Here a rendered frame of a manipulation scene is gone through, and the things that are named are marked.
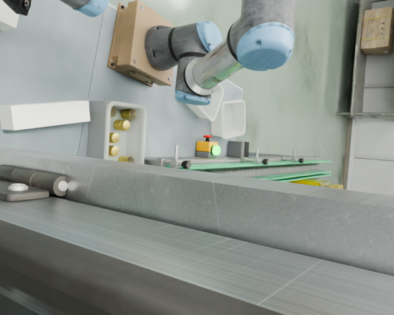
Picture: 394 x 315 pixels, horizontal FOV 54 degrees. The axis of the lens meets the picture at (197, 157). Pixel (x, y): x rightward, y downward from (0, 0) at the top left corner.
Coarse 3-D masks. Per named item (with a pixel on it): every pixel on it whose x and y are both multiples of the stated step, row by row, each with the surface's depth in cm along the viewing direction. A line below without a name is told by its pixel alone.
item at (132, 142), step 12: (108, 108) 117; (120, 108) 128; (132, 108) 128; (144, 108) 130; (108, 120) 117; (132, 120) 133; (144, 120) 130; (108, 132) 118; (120, 132) 131; (132, 132) 133; (144, 132) 131; (108, 144) 118; (120, 144) 132; (132, 144) 133; (144, 144) 131; (108, 156) 128; (132, 156) 133
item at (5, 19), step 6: (0, 0) 90; (0, 6) 90; (6, 6) 91; (0, 12) 90; (6, 12) 91; (12, 12) 92; (0, 18) 90; (6, 18) 91; (12, 18) 92; (0, 24) 93; (6, 24) 92; (12, 24) 93
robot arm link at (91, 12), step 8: (64, 0) 72; (72, 0) 72; (80, 0) 72; (88, 0) 73; (96, 0) 74; (104, 0) 75; (72, 8) 76; (80, 8) 74; (88, 8) 75; (96, 8) 75; (104, 8) 76
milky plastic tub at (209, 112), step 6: (216, 90) 174; (222, 90) 172; (216, 96) 174; (222, 96) 173; (210, 102) 174; (216, 102) 172; (192, 108) 165; (198, 108) 159; (204, 108) 174; (210, 108) 172; (216, 108) 171; (198, 114) 168; (204, 114) 163; (210, 114) 171; (216, 114) 170; (210, 120) 167
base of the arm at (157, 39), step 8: (152, 32) 126; (160, 32) 125; (168, 32) 124; (144, 40) 126; (152, 40) 125; (160, 40) 124; (168, 40) 123; (144, 48) 126; (152, 48) 125; (160, 48) 125; (168, 48) 124; (152, 56) 126; (160, 56) 126; (168, 56) 125; (152, 64) 129; (160, 64) 128; (168, 64) 129; (176, 64) 130
